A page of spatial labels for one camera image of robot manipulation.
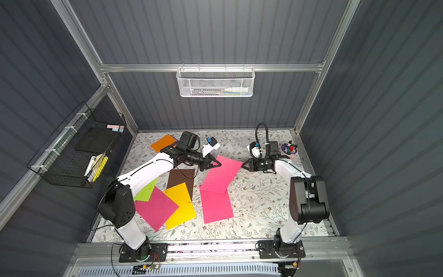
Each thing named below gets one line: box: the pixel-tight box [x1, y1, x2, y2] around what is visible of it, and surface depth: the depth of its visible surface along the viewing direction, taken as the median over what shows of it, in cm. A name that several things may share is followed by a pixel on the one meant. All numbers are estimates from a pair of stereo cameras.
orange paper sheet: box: [149, 133, 178, 153], surface depth 118 cm
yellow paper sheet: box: [162, 182, 197, 231], surface depth 89 cm
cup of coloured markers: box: [280, 140, 298, 156], surface depth 96 cm
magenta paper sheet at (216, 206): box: [199, 188, 235, 224], surface depth 88 cm
